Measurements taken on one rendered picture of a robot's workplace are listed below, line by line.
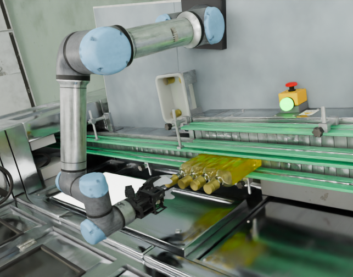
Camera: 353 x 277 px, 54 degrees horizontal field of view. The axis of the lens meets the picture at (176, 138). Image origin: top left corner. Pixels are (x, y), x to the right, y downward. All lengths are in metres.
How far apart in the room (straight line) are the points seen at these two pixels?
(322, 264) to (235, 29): 0.86
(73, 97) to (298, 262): 0.77
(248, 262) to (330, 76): 0.65
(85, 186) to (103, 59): 0.34
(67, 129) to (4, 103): 3.82
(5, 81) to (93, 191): 3.98
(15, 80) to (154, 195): 3.96
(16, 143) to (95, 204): 1.04
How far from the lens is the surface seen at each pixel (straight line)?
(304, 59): 1.27
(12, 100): 4.87
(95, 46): 0.88
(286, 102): 1.21
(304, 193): 1.27
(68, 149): 1.05
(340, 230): 1.16
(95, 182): 0.96
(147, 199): 1.09
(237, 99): 1.43
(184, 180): 1.18
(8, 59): 4.90
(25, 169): 1.98
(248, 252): 1.08
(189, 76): 1.51
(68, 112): 1.03
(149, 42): 1.00
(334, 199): 1.24
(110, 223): 1.02
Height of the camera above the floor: 1.90
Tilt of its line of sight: 41 degrees down
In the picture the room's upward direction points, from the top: 115 degrees counter-clockwise
